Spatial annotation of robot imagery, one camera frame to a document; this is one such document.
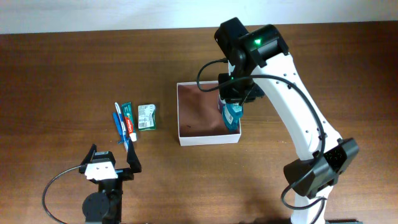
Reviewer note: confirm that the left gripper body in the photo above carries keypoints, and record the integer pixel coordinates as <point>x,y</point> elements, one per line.
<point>123,175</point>

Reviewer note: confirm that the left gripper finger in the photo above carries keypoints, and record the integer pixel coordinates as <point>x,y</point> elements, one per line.
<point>132,158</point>
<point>89,155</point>

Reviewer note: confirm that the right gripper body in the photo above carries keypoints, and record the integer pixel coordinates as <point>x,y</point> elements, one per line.
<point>240,89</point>

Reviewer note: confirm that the teal mouthwash bottle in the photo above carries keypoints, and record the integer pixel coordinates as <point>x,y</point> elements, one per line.
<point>231,116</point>

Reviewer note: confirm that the purple liquid clear bottle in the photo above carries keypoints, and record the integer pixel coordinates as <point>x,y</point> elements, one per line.
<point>221,104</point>

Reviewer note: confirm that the green white floss packet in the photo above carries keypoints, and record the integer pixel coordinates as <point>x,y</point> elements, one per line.
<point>146,117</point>

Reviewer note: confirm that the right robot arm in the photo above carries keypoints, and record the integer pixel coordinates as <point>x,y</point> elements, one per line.
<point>260,64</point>

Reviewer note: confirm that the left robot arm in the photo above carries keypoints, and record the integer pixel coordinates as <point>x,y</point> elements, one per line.
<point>105,205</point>

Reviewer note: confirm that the blue white toothbrush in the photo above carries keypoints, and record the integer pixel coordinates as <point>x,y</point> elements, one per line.
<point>120,126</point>

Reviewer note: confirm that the red green toothpaste tube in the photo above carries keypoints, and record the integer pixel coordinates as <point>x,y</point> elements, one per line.
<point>129,119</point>

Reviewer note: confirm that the white cardboard box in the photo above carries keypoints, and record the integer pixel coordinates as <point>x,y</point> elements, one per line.
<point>199,119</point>

